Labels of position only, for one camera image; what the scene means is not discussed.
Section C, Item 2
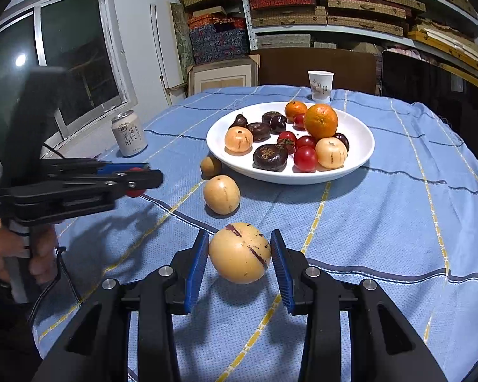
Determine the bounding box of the blue checked tablecloth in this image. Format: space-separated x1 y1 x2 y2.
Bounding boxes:
34 86 478 381

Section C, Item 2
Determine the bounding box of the framed beige panel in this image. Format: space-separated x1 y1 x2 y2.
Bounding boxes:
187 54 261 97

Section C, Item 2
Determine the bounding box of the cream round fruit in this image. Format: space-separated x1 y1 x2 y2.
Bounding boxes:
315 137 348 170

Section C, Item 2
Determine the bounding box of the dark red plum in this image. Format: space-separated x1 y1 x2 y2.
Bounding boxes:
269 114 287 135

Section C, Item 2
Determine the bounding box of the pale orange round fruit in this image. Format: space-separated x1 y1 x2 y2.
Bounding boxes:
224 126 254 153

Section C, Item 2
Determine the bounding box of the dark purple fruit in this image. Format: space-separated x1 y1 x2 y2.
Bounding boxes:
253 144 288 171

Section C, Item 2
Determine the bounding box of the person left hand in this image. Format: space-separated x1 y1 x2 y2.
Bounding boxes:
0 220 58 285

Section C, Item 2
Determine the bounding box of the brown wooden board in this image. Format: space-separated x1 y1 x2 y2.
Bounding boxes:
251 47 376 94

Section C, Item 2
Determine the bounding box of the tan striped melon fruit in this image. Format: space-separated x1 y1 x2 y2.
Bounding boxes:
209 223 271 285

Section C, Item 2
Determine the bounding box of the tan round melon fruit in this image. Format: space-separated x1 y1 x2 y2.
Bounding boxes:
204 175 241 216

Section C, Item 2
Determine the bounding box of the black flat panel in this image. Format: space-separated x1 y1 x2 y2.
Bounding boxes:
381 50 478 157

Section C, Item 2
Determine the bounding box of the large orange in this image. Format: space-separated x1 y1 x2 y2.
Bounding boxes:
304 103 338 140

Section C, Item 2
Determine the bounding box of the white round plate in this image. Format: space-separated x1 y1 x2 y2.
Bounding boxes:
206 101 375 185

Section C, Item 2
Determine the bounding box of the small orange tangerine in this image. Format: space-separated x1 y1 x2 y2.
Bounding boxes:
284 100 307 123

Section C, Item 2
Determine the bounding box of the white paper cup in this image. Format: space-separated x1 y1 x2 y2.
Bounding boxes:
307 70 334 103

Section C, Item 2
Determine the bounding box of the white beverage can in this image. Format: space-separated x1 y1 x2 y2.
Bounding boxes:
111 110 148 157

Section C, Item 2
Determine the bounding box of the small red cherry tomato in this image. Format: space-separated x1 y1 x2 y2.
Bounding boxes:
293 146 318 173

